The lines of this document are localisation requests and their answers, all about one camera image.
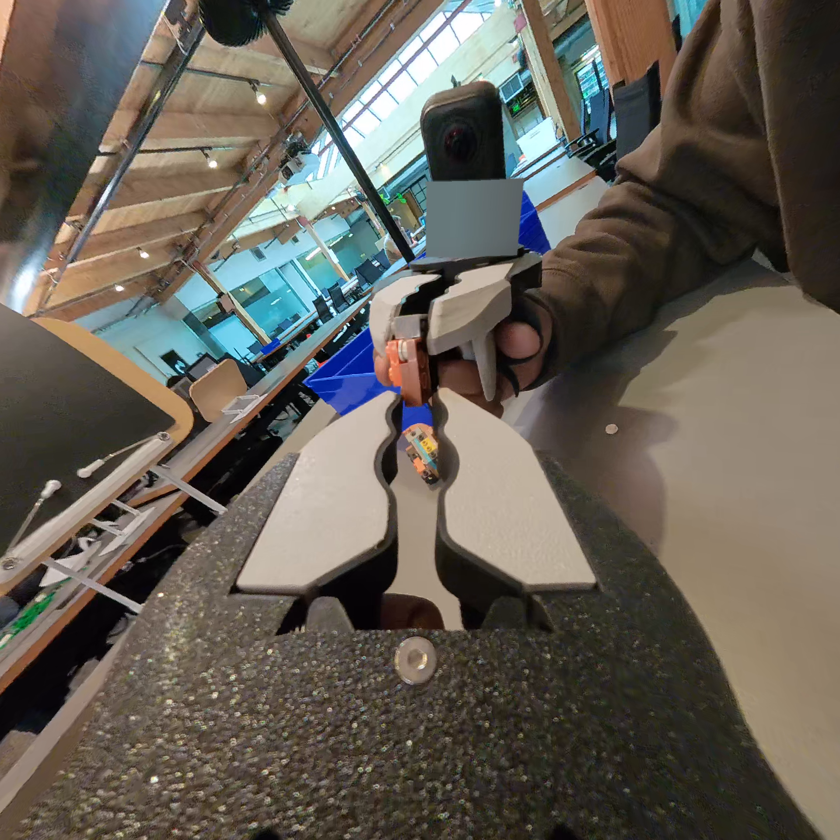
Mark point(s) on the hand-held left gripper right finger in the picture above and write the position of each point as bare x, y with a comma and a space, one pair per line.
512, 518

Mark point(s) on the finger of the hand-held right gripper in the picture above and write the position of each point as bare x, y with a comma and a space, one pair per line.
466, 308
387, 308

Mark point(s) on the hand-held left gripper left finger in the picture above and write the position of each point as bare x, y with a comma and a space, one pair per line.
315, 518

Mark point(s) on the grey hinge brick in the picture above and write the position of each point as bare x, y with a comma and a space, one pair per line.
410, 326

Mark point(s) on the orange brick plate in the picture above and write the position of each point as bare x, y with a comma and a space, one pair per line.
417, 374

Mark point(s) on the person's right forearm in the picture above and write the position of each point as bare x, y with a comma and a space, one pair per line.
623, 262

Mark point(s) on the grey desk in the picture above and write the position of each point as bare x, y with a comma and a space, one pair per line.
689, 492

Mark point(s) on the person's right hand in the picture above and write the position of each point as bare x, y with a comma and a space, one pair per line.
531, 348

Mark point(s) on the person's left hand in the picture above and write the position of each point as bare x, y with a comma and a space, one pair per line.
410, 613

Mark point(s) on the row of black office chairs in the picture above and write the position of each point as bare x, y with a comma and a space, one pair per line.
341, 289

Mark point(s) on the orange brick model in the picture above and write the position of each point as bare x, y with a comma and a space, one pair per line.
423, 453

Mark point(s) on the long wooden-edged table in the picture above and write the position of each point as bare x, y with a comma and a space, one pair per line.
197, 453

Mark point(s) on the tan wooden chair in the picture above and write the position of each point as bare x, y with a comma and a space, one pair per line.
216, 387

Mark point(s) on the black office chair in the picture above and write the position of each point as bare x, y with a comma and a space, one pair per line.
636, 111

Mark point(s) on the black slanted pole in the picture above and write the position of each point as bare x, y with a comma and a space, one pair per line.
243, 19

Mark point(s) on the black panel with wooden rim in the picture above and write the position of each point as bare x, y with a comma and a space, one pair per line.
65, 407

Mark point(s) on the person's brown jacket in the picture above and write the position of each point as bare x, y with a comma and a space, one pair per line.
774, 131

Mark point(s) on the clear acrylic bracket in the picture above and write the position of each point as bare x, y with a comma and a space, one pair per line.
92, 584
190, 489

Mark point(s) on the clear acrylic frame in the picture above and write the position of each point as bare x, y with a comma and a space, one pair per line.
239, 405

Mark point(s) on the white bracket bar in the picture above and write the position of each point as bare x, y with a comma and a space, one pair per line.
98, 485

